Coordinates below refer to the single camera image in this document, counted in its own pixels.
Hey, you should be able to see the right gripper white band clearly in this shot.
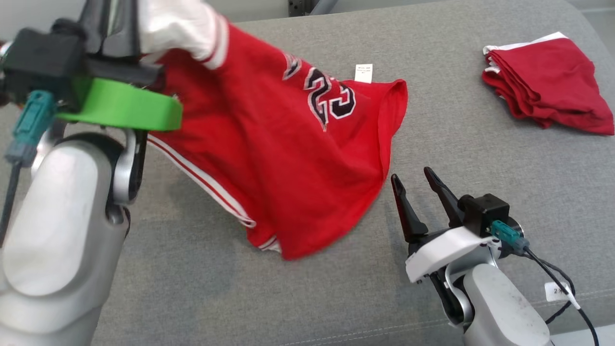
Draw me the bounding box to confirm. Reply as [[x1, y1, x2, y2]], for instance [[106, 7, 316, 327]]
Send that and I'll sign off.
[[391, 167, 494, 284]]

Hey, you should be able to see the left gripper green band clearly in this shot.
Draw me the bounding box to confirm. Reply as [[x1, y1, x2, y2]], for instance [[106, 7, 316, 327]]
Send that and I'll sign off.
[[57, 0, 183, 132]]

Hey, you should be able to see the red basketball jersey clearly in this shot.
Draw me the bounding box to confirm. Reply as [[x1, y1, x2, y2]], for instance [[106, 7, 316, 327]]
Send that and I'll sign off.
[[139, 0, 409, 261]]

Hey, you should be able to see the red shorts white trim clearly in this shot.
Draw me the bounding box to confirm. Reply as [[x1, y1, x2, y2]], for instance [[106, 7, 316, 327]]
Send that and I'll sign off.
[[482, 32, 615, 136]]

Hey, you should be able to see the grey fabric sofa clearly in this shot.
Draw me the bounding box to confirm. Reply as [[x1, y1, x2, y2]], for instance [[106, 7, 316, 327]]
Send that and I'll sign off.
[[0, 0, 615, 346]]

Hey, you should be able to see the teal right cable connector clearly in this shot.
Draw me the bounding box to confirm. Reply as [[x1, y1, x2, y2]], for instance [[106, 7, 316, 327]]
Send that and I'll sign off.
[[491, 220, 529, 255]]

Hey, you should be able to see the teal cable connector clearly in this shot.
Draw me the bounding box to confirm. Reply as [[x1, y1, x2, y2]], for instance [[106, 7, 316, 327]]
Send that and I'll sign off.
[[5, 90, 57, 166], [491, 220, 529, 255]]

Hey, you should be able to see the teal left cable connector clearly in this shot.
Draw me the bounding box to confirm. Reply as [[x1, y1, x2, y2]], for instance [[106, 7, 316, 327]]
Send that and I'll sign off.
[[5, 90, 57, 166]]

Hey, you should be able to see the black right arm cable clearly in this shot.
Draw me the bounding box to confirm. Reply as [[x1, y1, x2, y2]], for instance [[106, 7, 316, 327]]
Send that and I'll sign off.
[[521, 247, 601, 346]]

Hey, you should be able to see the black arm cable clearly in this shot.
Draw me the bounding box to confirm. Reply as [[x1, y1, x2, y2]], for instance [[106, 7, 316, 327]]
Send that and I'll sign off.
[[521, 247, 601, 346], [0, 161, 22, 246]]

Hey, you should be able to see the white cable tag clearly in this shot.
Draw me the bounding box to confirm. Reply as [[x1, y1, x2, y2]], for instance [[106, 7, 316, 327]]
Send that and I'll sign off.
[[544, 281, 581, 309]]

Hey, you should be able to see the grey metal frame leg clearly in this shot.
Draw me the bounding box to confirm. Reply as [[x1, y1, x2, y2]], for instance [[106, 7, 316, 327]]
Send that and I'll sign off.
[[288, 0, 337, 17]]

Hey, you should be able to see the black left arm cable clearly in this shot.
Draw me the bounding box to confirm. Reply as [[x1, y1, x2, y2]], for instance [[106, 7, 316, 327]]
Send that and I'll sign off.
[[0, 161, 22, 246]]

